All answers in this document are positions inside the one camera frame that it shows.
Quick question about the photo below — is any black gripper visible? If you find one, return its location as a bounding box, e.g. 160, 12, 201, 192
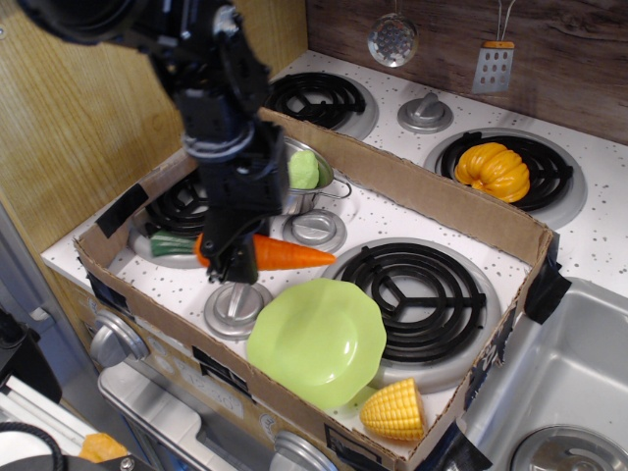
198, 120, 288, 285

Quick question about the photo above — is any orange toy carrot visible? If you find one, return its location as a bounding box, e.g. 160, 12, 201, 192
133, 231, 337, 271

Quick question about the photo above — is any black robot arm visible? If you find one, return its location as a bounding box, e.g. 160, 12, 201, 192
19, 1, 288, 285

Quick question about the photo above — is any light green plastic plate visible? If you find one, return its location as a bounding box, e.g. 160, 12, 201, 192
246, 278, 387, 409

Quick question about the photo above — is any silver front stove knob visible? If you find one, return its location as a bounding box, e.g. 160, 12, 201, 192
203, 283, 273, 340

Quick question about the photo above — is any silver stove knob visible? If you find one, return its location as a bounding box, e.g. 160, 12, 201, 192
397, 92, 453, 134
282, 209, 347, 253
203, 283, 273, 340

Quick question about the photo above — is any front left black burner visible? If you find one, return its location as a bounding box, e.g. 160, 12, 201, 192
144, 171, 208, 239

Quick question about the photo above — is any black burner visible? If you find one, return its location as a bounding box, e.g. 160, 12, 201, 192
334, 241, 488, 364
437, 131, 574, 212
144, 171, 208, 239
264, 72, 374, 135

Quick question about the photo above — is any small steel pot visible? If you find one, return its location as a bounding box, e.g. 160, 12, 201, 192
283, 137, 352, 215

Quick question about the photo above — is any silver centre stove knob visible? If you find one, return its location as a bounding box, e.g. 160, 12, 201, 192
282, 209, 347, 253

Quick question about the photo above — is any green toy broccoli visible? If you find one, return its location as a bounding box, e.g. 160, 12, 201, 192
288, 150, 320, 189

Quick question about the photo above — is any cardboard fence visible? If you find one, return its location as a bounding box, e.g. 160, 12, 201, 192
75, 109, 557, 470

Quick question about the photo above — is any silver left oven knob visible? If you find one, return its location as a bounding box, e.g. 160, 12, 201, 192
89, 310, 149, 368

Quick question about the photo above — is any silver oven knob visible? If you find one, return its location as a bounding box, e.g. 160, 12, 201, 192
269, 431, 338, 471
89, 310, 149, 368

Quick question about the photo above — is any back left black burner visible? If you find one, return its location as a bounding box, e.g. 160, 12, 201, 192
264, 72, 374, 135

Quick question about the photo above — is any silver right oven knob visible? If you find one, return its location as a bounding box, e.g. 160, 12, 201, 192
269, 431, 338, 471

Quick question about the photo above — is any front right black burner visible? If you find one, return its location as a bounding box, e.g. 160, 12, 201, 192
334, 241, 488, 364

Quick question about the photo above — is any yellow toy corn cob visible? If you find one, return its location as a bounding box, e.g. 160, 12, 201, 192
359, 378, 427, 441

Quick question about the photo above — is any orange object bottom left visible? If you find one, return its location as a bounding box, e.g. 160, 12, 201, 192
78, 433, 129, 463

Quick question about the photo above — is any silver back stove knob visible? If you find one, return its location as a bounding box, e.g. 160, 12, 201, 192
397, 92, 453, 134

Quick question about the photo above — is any hanging metal strainer ladle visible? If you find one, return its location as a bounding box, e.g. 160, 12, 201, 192
367, 0, 419, 69

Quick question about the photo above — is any orange toy pumpkin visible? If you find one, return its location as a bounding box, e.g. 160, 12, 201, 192
454, 142, 531, 203

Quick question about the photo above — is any hanging metal spatula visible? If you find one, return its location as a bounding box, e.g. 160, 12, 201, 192
472, 1, 515, 94

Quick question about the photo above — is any back right black burner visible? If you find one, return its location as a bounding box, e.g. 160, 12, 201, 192
437, 131, 574, 212

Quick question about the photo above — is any metal sink basin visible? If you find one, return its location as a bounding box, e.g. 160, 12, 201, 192
463, 279, 627, 470

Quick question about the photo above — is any silver oven door handle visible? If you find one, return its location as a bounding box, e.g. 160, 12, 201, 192
98, 363, 272, 470

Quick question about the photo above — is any black cable bottom left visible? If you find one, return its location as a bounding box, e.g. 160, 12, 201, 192
0, 421, 68, 471

